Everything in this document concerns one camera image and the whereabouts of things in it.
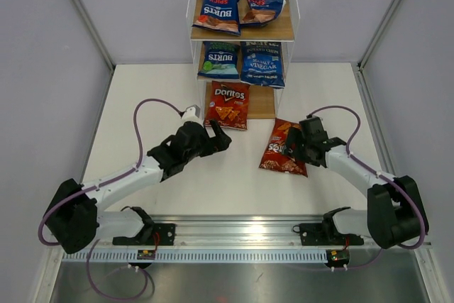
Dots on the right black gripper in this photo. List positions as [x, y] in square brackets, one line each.
[296, 135]

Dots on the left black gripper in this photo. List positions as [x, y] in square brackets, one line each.
[215, 144]

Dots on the small red Doritos bag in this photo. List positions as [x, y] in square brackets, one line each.
[274, 158]

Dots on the large red Doritos bag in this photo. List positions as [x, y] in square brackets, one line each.
[228, 105]

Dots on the Burts sea salt vinegar bag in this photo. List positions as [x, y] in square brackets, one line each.
[220, 60]

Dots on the Kettle sea salt vinegar bag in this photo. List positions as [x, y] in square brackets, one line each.
[262, 64]

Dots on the Burts spicy chilli bag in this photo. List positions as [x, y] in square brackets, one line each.
[262, 12]
[219, 15]

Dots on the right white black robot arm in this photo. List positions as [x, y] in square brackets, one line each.
[394, 213]

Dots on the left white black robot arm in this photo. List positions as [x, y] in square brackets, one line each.
[79, 215]

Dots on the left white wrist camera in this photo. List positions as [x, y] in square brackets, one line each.
[192, 113]

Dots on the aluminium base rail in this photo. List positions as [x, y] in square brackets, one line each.
[241, 232]

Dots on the white wire wooden shelf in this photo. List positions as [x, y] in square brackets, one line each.
[264, 101]

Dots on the white slotted cable duct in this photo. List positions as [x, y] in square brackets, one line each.
[117, 255]

